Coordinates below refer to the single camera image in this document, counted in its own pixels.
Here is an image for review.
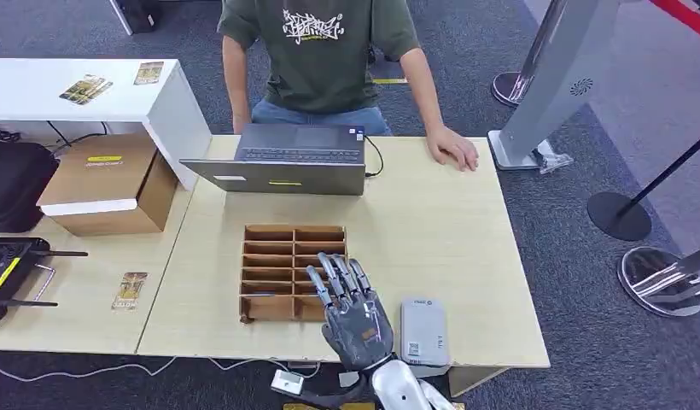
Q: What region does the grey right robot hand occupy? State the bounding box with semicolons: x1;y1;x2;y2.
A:
305;251;396;372

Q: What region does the person's left hand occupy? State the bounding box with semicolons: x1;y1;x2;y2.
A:
425;125;481;173

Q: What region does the grey flat card reader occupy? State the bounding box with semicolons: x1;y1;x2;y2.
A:
399;296;452;368

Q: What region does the chrome stanchion with round base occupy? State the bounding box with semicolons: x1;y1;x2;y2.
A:
490;0;573;109
616;243;700;319

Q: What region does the wooden compartment card box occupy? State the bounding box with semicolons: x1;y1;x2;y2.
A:
238;224;349;325

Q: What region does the grey kiosk stand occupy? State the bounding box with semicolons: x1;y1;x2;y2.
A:
487;0;624;172

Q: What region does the person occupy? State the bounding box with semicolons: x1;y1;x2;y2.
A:
216;0;481;173

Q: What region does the grey laptop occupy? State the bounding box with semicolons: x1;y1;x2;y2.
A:
178;122;367;197

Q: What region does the black stanchion with round base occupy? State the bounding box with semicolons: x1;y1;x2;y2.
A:
586;128;700;243

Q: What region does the printed card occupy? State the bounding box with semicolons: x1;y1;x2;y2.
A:
132;60;166;87
110;271;149;313

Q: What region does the red barrier belt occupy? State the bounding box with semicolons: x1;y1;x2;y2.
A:
648;0;700;44

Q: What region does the brown cardboard box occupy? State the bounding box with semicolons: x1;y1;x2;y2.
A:
36;132;180;238

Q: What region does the black case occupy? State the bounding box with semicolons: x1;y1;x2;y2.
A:
108;0;164;37

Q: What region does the black router with antennas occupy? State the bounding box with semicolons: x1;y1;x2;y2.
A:
0;237;90;327

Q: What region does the stack of printed cards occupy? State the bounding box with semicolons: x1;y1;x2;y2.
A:
58;73;114;107

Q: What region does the black bag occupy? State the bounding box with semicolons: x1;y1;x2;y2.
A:
0;139;61;235

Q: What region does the white side table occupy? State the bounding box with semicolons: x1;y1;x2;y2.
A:
0;57;213;193

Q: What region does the black laptop cable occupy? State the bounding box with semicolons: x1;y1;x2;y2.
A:
363;135;386;180

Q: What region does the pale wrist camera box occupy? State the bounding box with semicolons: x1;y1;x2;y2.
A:
270;369;306;396

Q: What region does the white floor cable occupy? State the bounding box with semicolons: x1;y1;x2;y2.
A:
0;355;179;384
207;356;324;380

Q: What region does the black cable bundle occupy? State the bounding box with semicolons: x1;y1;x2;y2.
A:
0;120;109;158

